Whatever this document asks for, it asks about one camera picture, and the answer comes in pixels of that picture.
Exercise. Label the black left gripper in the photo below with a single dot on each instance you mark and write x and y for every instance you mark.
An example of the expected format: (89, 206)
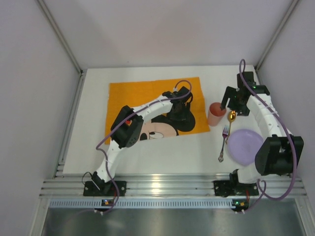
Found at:
(179, 114)

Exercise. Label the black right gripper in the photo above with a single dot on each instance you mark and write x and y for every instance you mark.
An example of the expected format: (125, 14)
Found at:
(228, 93)

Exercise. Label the gold spoon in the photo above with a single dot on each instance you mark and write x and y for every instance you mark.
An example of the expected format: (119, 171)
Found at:
(231, 118)

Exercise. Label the pink plastic cup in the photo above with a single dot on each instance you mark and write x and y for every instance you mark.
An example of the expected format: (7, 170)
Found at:
(215, 114)

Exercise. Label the iridescent purple fork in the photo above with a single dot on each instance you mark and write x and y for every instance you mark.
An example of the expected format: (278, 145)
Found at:
(225, 133)

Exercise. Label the purple plastic plate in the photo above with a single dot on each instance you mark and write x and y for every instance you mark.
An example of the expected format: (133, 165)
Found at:
(243, 145)

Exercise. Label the orange Mickey Mouse placemat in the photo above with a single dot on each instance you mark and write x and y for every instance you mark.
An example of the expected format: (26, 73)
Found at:
(139, 93)

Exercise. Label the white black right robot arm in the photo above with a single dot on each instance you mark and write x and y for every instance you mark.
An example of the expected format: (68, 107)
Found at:
(280, 151)

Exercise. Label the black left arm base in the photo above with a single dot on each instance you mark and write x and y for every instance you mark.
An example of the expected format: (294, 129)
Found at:
(97, 187)

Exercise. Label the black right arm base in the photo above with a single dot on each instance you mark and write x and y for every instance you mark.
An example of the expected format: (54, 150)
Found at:
(225, 188)

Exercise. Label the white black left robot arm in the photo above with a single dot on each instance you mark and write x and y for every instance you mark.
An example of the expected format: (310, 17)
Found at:
(164, 117)

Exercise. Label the aluminium left corner post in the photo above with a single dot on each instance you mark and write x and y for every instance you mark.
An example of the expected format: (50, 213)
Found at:
(58, 33)

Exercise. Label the aluminium corner post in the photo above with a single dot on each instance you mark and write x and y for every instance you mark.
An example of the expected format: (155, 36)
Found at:
(58, 33)
(276, 34)

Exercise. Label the aluminium right corner post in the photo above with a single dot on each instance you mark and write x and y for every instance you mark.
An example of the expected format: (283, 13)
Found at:
(276, 34)

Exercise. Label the aluminium mounting rail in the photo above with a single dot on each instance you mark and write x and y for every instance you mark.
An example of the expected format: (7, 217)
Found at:
(141, 186)

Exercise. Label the slotted cable duct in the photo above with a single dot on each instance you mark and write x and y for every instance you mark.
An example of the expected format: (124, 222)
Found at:
(148, 203)

